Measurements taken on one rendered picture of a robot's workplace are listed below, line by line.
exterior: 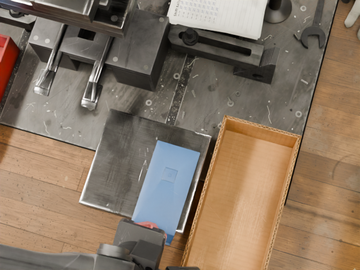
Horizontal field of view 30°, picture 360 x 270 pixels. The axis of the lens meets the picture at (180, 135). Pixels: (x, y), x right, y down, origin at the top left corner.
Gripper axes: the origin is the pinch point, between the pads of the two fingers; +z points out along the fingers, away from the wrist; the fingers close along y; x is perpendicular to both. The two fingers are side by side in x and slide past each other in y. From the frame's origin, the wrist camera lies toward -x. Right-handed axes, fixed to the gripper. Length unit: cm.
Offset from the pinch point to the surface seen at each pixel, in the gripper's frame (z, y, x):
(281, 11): 23.3, 35.3, -9.5
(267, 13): 22.9, 34.5, -7.4
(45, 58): 12.5, 18.8, 25.2
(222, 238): 4.3, 1.2, -10.8
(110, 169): 5.6, 6.2, 9.0
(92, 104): 3.9, 16.0, 13.6
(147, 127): 9.7, 13.3, 5.7
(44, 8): -9.3, 30.1, 19.1
